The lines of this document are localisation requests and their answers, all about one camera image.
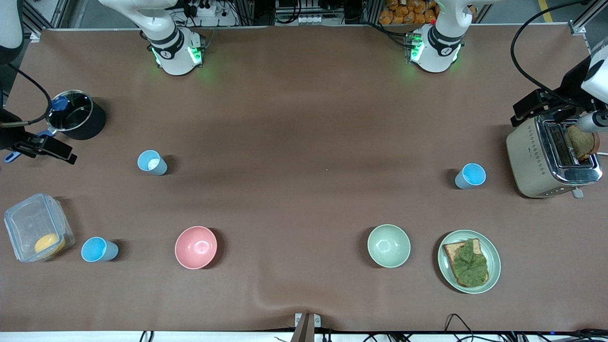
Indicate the beige chrome toaster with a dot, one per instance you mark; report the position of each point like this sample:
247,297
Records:
529,156

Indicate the pale green bowl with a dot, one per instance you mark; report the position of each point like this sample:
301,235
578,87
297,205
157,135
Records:
388,245

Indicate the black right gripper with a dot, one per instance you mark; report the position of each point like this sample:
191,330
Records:
10,135

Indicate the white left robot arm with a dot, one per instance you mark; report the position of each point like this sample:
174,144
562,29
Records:
439,47

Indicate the pale green plate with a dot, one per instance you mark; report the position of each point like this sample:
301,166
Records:
494,266

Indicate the pink bowl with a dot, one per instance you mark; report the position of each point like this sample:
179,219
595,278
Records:
195,247

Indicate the white power strip with plugs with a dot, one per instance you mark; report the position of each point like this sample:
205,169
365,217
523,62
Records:
204,8

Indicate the green lettuce leaf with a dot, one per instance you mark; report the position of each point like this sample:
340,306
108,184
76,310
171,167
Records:
471,266

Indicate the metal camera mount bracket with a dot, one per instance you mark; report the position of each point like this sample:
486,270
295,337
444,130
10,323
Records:
306,327

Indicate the brown toast slice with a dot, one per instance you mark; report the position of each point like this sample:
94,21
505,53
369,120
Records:
452,254

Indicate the glass lid blue knob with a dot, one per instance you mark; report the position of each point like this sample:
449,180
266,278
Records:
71,114

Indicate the dark brown bread slice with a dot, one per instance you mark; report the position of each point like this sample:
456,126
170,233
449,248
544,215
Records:
582,142

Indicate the clear plastic food container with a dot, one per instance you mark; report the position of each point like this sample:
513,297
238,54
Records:
31,221

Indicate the light blue plastic cup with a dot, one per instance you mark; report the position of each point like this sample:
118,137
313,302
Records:
151,162
97,249
471,175

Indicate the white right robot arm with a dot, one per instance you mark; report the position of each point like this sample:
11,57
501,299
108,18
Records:
171,45

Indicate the orange round food piece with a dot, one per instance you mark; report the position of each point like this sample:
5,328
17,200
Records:
49,243

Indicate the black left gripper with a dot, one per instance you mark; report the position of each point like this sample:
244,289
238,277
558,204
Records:
568,86

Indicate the bag of orange snacks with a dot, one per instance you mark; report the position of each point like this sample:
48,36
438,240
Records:
406,13

